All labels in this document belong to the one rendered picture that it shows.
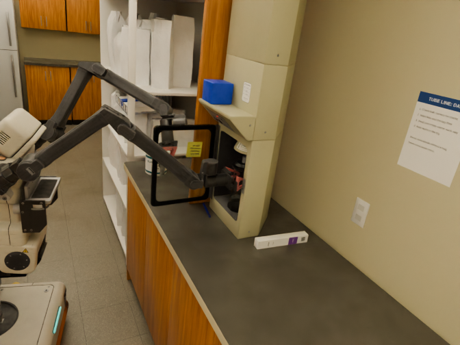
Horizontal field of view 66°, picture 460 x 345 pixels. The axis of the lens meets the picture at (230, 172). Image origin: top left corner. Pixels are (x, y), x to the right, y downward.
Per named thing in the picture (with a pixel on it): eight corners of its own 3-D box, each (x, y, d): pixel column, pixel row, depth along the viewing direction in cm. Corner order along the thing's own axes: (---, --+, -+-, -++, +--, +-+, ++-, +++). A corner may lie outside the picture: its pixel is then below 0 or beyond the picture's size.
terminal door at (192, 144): (208, 199, 184) (216, 124, 169) (150, 207, 169) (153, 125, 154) (207, 198, 184) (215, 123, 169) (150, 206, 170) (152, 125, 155)
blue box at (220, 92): (221, 99, 164) (224, 79, 160) (231, 105, 156) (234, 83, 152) (201, 98, 159) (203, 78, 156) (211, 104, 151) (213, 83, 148)
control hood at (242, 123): (218, 119, 170) (220, 98, 166) (252, 141, 144) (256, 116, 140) (196, 119, 165) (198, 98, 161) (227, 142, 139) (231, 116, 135)
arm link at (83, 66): (90, 61, 181) (79, 53, 171) (112, 72, 180) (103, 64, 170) (47, 139, 179) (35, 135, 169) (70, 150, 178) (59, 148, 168)
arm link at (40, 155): (111, 96, 139) (109, 102, 130) (133, 123, 145) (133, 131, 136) (17, 159, 140) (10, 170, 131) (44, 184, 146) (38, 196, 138)
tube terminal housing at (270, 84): (249, 200, 199) (272, 57, 170) (283, 231, 173) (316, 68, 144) (209, 206, 188) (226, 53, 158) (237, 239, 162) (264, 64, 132)
